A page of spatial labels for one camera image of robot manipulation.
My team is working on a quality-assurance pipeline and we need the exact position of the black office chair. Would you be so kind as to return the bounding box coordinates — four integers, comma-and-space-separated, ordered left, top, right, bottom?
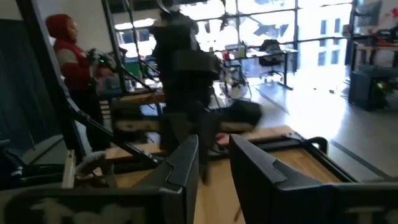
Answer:
258, 39, 286, 77

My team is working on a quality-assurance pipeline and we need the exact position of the black monitor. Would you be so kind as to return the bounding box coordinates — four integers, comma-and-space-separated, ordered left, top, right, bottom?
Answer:
354, 0, 384, 28

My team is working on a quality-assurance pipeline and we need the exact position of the black partition panel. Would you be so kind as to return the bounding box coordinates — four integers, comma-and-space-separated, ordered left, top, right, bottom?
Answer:
0, 18, 62, 153

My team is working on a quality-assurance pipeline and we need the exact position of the person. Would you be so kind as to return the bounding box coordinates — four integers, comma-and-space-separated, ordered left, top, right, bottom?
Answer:
45, 13, 111, 152

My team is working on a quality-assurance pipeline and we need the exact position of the black cabinet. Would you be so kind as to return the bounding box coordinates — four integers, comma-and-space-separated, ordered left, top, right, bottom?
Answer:
347, 64, 398, 112

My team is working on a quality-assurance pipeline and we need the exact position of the grey office desk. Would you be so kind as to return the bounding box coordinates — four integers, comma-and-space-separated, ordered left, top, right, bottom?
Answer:
223, 45, 297, 91

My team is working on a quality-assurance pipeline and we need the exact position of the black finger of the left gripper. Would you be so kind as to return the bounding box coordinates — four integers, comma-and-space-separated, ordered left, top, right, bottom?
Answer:
198, 124, 218, 186

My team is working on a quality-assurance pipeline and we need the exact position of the silver aluminium bracket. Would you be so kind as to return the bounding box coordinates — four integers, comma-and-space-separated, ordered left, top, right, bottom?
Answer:
61, 149, 78, 190

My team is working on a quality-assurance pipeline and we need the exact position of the black metal table frame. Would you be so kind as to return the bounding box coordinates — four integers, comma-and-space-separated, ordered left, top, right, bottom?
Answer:
15, 0, 358, 184

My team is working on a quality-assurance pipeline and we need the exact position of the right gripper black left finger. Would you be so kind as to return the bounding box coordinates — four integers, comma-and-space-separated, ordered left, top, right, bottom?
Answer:
0, 134, 200, 224

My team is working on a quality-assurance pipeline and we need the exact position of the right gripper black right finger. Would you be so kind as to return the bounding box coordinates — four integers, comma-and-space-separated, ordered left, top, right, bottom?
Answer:
229, 134, 398, 224

